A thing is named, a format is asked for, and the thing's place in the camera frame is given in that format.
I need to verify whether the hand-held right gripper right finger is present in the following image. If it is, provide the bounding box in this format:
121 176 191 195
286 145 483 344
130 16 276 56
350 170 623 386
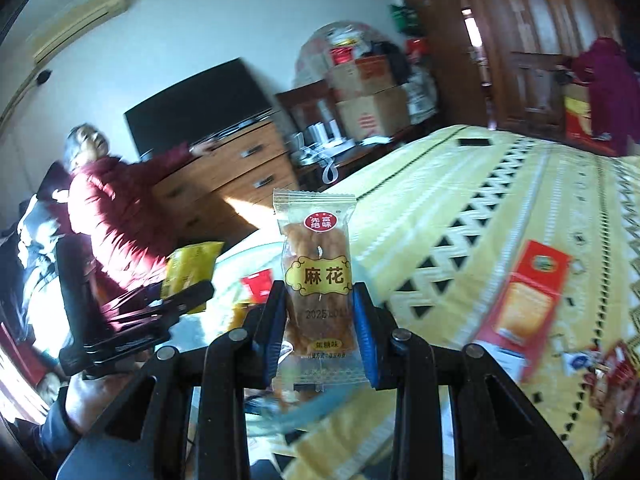
351 282 586 480

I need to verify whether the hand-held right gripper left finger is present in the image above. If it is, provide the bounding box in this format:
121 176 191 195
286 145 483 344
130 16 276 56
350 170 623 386
55 280 288 480

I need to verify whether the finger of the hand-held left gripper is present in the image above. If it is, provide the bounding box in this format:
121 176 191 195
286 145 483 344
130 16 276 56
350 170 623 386
107 302 211 337
102 280 216 321

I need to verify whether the yellow snack packet with barcode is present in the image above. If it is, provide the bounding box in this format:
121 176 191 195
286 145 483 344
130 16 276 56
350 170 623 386
160 241 226 316

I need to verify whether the clear fried dough twist packet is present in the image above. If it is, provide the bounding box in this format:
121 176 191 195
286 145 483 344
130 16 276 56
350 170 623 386
272 187 373 406

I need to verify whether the person's left forearm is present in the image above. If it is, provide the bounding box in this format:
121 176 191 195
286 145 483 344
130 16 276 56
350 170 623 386
20 385 83 466

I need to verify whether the person's left hand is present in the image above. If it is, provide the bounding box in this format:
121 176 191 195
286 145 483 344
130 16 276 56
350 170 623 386
67 352 153 433

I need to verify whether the red clear pastry packet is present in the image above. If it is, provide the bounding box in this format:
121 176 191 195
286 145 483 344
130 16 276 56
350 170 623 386
240 269 275 306

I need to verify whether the wooden chest of drawers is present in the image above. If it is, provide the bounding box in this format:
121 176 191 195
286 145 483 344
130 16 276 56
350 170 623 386
150 120 301 256

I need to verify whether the orange red carton box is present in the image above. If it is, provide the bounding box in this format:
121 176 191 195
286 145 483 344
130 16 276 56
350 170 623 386
472 240 573 381

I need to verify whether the black flat television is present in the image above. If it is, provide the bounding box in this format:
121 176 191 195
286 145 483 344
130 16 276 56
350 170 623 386
124 57 273 161

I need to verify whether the dark wooden table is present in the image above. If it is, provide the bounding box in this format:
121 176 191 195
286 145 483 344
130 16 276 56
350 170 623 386
290 135 401 191

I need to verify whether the white router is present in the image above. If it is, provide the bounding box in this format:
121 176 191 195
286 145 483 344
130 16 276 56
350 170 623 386
305 117 346 146

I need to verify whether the dark wooden chair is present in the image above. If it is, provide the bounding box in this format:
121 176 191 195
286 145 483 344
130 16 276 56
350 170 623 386
276 82 346 136

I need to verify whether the large brown cardboard box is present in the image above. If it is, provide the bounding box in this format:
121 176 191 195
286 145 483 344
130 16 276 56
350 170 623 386
334 87 413 141

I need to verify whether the clear bag of newspapers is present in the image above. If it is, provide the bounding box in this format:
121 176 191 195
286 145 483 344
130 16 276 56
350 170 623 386
405 67 441 123

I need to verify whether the round pink tabletop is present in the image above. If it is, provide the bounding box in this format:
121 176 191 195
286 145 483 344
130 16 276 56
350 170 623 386
292 20 401 96

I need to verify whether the red plastic bag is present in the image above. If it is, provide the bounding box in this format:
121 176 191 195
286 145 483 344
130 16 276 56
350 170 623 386
327 45 358 66

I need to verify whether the brown wooden chair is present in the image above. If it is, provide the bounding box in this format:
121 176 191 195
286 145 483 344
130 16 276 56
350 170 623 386
510 50 573 136

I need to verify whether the red gold gift box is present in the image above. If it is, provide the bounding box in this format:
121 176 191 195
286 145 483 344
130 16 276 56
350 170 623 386
564 85 621 156

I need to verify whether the green bag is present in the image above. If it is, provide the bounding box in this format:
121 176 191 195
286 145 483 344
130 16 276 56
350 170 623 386
390 4 421 33

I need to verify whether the brown wooden door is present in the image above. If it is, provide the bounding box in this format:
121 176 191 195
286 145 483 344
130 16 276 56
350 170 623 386
392 0 488 126

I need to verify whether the brown wooden wardrobe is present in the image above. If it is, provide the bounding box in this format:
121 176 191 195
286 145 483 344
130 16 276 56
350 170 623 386
450 0 631 136

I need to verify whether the wall air conditioner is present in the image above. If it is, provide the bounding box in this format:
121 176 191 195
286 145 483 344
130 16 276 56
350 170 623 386
30 0 126 66

